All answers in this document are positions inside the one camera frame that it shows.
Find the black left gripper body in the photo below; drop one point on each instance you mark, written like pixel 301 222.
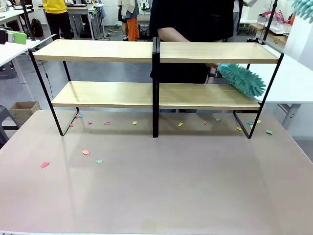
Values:
pixel 3 36

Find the pink-red paper scrap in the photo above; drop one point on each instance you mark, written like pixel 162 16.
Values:
pixel 45 165

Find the person's left forearm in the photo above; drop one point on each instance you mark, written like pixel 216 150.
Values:
pixel 212 70

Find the person's right forearm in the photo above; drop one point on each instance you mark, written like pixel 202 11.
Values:
pixel 171 34

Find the person's right hand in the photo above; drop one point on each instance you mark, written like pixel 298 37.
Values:
pixel 211 65

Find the person's left hand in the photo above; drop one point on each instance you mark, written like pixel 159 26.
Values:
pixel 210 80

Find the white side table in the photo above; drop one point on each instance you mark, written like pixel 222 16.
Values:
pixel 12 51

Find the black stand pole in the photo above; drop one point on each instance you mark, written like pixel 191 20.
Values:
pixel 269 24
pixel 28 22

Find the black backpack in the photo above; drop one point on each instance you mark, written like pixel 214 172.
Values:
pixel 37 28

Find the bystander in yellow jacket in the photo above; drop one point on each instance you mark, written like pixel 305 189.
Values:
pixel 56 14

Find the grey background desk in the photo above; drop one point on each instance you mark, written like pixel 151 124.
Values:
pixel 80 14

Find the wood and black shelf unit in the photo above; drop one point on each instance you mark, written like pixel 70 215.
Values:
pixel 220 52
pixel 93 50

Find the cardboard box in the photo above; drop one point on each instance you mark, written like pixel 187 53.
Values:
pixel 23 112

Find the grey stool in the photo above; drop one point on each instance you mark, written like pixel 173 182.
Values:
pixel 5 127

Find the bystander in orange shorts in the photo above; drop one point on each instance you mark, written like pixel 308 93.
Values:
pixel 132 27

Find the person's black shirt torso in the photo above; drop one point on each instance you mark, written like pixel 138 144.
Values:
pixel 195 19

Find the black wristwatch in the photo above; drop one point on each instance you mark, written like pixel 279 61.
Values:
pixel 212 75

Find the wooden workbench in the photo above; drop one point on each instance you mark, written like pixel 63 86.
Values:
pixel 274 36

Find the pink bag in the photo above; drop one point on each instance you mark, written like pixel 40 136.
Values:
pixel 280 16

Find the large white table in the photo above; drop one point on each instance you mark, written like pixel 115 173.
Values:
pixel 288 80

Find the white cabinet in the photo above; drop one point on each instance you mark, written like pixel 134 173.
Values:
pixel 298 41

